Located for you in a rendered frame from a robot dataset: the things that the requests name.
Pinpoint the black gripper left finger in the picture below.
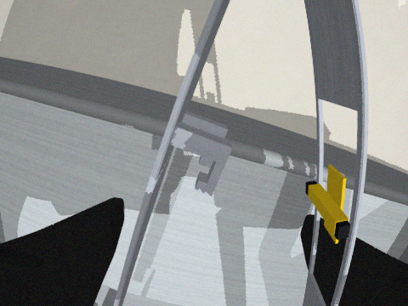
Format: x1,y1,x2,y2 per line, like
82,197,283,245
0,197,125,306

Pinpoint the grey rectangular metal tray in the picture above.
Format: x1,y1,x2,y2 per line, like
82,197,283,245
0,57,408,306

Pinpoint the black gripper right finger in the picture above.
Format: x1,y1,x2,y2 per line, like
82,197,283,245
300,214,408,306

